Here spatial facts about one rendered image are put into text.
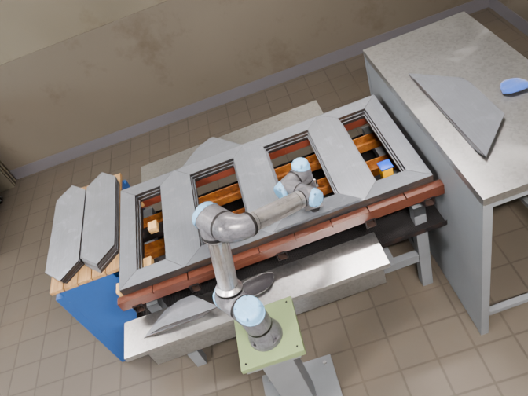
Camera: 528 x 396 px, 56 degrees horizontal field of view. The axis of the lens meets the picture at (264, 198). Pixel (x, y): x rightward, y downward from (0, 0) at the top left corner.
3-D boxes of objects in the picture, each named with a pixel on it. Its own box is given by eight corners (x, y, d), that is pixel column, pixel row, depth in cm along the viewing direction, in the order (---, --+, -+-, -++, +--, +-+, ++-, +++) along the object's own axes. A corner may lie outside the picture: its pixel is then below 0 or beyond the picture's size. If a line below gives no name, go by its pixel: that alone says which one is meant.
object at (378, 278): (157, 357, 271) (127, 326, 247) (383, 276, 264) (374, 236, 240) (158, 364, 268) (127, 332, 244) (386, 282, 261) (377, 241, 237)
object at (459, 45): (364, 56, 284) (362, 49, 282) (463, 17, 281) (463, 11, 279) (483, 207, 189) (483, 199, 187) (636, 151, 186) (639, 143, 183)
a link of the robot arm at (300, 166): (285, 165, 213) (298, 153, 216) (291, 183, 220) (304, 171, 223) (298, 171, 208) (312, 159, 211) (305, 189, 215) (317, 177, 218)
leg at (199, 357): (196, 357, 299) (146, 297, 253) (206, 354, 298) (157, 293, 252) (197, 366, 294) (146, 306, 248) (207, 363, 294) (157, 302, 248)
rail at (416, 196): (123, 304, 242) (117, 298, 238) (440, 188, 233) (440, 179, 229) (123, 311, 239) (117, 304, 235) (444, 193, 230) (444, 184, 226)
